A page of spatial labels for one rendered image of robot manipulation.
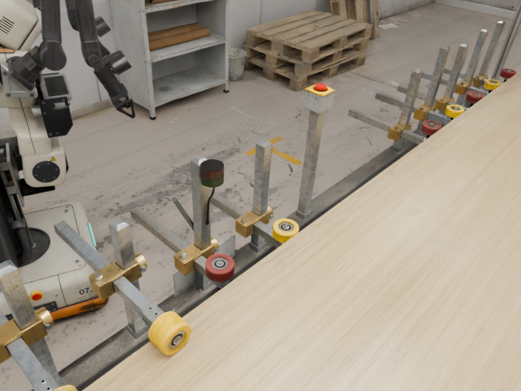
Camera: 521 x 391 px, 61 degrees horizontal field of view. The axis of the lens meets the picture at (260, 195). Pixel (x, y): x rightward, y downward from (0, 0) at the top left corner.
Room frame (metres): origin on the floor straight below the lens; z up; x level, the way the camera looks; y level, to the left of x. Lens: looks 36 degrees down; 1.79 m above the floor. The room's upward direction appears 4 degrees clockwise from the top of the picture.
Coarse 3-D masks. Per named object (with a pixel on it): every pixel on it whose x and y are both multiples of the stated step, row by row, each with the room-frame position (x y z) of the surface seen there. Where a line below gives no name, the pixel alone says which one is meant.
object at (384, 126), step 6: (348, 114) 2.06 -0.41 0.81; (354, 114) 2.03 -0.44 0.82; (360, 114) 2.02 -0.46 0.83; (366, 114) 2.02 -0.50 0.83; (366, 120) 1.99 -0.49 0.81; (372, 120) 1.97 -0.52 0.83; (378, 120) 1.96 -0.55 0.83; (378, 126) 1.94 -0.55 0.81; (384, 126) 1.92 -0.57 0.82; (390, 126) 1.90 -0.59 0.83; (402, 132) 1.86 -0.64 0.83; (408, 132) 1.86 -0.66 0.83; (408, 138) 1.84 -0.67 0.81; (414, 138) 1.82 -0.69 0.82; (420, 138) 1.81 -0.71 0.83
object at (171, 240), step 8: (136, 208) 1.14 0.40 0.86; (136, 216) 1.10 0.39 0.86; (144, 216) 1.10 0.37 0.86; (144, 224) 1.08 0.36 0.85; (152, 224) 1.06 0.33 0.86; (160, 224) 1.07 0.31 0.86; (152, 232) 1.05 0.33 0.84; (160, 232) 1.03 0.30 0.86; (168, 232) 1.03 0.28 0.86; (168, 240) 0.99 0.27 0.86; (176, 240) 1.00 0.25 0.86; (176, 248) 0.97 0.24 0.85; (184, 248) 0.96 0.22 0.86; (200, 264) 0.90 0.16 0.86
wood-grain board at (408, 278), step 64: (448, 128) 1.78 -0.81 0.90; (512, 128) 1.82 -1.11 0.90; (384, 192) 1.26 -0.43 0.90; (448, 192) 1.28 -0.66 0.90; (512, 192) 1.31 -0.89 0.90; (320, 256) 0.93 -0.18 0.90; (384, 256) 0.94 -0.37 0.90; (448, 256) 0.96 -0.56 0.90; (512, 256) 0.98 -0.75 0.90; (192, 320) 0.68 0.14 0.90; (256, 320) 0.69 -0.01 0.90; (320, 320) 0.70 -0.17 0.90; (384, 320) 0.71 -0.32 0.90; (448, 320) 0.72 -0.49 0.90; (512, 320) 0.74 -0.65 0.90; (128, 384) 0.51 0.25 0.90; (192, 384) 0.51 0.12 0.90; (256, 384) 0.52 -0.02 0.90; (320, 384) 0.53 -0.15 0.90; (384, 384) 0.54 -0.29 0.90; (448, 384) 0.55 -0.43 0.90; (512, 384) 0.56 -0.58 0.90
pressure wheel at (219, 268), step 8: (216, 256) 0.89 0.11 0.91; (224, 256) 0.89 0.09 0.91; (208, 264) 0.86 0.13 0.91; (216, 264) 0.86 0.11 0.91; (224, 264) 0.87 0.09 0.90; (232, 264) 0.87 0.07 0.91; (208, 272) 0.84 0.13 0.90; (216, 272) 0.83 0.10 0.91; (224, 272) 0.83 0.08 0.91; (232, 272) 0.85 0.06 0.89; (216, 280) 0.83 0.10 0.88; (224, 280) 0.83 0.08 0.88
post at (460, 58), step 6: (462, 48) 2.29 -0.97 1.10; (462, 54) 2.28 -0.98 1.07; (456, 60) 2.29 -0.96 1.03; (462, 60) 2.28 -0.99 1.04; (456, 66) 2.29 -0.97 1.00; (456, 72) 2.28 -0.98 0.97; (450, 78) 2.29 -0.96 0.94; (456, 78) 2.28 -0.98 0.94; (450, 84) 2.29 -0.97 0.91; (456, 84) 2.30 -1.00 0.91; (450, 90) 2.28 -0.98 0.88; (444, 96) 2.29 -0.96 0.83; (450, 96) 2.28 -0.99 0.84; (444, 114) 2.28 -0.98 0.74
